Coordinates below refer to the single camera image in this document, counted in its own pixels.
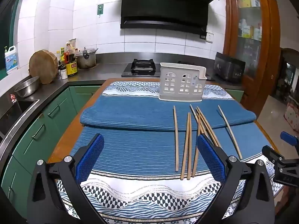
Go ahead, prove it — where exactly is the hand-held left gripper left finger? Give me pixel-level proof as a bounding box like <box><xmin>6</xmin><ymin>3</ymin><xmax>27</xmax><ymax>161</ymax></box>
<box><xmin>27</xmin><ymin>133</ymin><xmax>108</xmax><ymax>224</ymax></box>

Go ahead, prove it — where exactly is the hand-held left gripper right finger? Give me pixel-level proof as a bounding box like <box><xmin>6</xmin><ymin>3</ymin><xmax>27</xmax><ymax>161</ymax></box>
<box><xmin>196</xmin><ymin>134</ymin><xmax>276</xmax><ymax>224</ymax></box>

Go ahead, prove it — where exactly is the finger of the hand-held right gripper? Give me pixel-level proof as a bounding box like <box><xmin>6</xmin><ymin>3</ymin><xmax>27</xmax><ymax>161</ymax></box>
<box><xmin>280</xmin><ymin>131</ymin><xmax>299</xmax><ymax>148</ymax></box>
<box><xmin>262</xmin><ymin>145</ymin><xmax>284</xmax><ymax>162</ymax></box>

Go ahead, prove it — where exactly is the white plastic utensil holder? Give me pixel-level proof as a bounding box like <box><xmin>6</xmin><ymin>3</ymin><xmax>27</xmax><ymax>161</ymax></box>
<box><xmin>159</xmin><ymin>62</ymin><xmax>207</xmax><ymax>102</ymax></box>

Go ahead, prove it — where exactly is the pink floral panel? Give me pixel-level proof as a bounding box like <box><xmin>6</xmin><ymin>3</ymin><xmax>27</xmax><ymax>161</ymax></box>
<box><xmin>284</xmin><ymin>102</ymin><xmax>299</xmax><ymax>129</ymax></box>

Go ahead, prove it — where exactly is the blue patterned tablecloth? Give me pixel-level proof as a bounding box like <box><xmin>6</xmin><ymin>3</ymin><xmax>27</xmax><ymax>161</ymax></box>
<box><xmin>48</xmin><ymin>81</ymin><xmax>284</xmax><ymax>224</ymax></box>

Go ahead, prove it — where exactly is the long green base cabinet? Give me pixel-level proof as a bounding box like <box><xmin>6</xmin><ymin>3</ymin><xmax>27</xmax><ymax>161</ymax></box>
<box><xmin>0</xmin><ymin>85</ymin><xmax>108</xmax><ymax>216</ymax></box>

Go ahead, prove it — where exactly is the small green base cabinet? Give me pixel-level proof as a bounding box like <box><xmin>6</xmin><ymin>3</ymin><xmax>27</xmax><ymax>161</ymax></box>
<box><xmin>225</xmin><ymin>89</ymin><xmax>245</xmax><ymax>103</ymax></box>

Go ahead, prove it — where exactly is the white jar with black lid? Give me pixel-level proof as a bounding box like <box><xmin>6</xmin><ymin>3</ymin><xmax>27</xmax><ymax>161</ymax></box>
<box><xmin>58</xmin><ymin>64</ymin><xmax>68</xmax><ymax>80</ymax></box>

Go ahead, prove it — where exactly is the stainless steel sink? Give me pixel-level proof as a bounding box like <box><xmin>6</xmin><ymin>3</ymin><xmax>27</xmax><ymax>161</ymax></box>
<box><xmin>0</xmin><ymin>99</ymin><xmax>40</xmax><ymax>137</ymax></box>

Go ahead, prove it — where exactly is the black countertop appliance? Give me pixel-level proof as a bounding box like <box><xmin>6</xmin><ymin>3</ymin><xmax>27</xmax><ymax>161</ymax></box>
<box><xmin>214</xmin><ymin>52</ymin><xmax>246</xmax><ymax>83</ymax></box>

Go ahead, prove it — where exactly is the stainless steel bowl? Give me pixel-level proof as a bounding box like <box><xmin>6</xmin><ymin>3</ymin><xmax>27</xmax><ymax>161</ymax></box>
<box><xmin>14</xmin><ymin>76</ymin><xmax>40</xmax><ymax>98</ymax></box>

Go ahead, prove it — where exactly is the metal pot with lid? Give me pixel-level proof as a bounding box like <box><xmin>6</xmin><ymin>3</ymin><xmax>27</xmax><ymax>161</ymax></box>
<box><xmin>76</xmin><ymin>48</ymin><xmax>98</xmax><ymax>69</ymax></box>

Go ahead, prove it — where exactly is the wooden glass door cabinet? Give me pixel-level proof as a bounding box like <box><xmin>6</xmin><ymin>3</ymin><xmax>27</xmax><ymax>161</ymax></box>
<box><xmin>223</xmin><ymin>0</ymin><xmax>281</xmax><ymax>112</ymax></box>

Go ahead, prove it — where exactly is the black gas cooktop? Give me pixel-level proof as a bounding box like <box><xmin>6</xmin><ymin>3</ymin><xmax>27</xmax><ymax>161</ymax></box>
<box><xmin>121</xmin><ymin>58</ymin><xmax>213</xmax><ymax>82</ymax></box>

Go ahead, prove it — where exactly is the round wooden cutting board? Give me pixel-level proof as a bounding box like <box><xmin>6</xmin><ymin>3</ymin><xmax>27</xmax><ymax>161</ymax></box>
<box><xmin>29</xmin><ymin>49</ymin><xmax>58</xmax><ymax>84</ymax></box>

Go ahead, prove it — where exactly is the white detergent jug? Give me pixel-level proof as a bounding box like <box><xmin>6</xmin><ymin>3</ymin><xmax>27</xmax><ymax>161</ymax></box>
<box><xmin>4</xmin><ymin>45</ymin><xmax>18</xmax><ymax>75</ymax></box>

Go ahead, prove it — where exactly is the black range hood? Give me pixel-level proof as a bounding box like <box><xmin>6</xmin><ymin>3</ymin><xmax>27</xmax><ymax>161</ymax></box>
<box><xmin>117</xmin><ymin>0</ymin><xmax>221</xmax><ymax>36</ymax></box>

